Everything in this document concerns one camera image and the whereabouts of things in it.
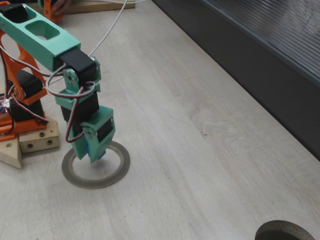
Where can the small blue cube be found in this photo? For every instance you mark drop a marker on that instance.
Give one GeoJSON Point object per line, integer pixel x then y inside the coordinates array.
{"type": "Point", "coordinates": [101, 156]}

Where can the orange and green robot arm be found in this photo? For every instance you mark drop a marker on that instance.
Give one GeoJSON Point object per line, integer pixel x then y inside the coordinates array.
{"type": "Point", "coordinates": [45, 45]}

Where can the person's hand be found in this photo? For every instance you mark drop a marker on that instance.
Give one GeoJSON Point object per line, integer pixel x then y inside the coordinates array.
{"type": "Point", "coordinates": [61, 6]}

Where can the wooden base block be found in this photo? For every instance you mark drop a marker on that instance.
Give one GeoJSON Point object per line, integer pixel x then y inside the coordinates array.
{"type": "Point", "coordinates": [37, 140]}

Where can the wooden plank with holes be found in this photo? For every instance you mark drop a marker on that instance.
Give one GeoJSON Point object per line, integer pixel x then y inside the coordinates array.
{"type": "Point", "coordinates": [10, 155]}

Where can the red controller board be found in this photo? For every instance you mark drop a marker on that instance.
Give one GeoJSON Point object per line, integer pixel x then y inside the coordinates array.
{"type": "Point", "coordinates": [2, 101]}

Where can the frosted partition with grey frame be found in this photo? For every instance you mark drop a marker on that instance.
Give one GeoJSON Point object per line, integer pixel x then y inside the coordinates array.
{"type": "Point", "coordinates": [250, 62]}

